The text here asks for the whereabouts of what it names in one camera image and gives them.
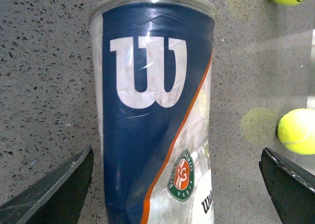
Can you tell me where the Wilson tennis ball can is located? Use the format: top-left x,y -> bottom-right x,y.
89,0 -> 215,224

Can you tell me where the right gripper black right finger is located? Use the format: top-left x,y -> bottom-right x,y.
259,147 -> 315,224

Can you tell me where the middle yellow tennis ball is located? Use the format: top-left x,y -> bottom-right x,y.
278,108 -> 315,155

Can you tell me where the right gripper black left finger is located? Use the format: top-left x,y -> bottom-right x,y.
0,146 -> 94,224

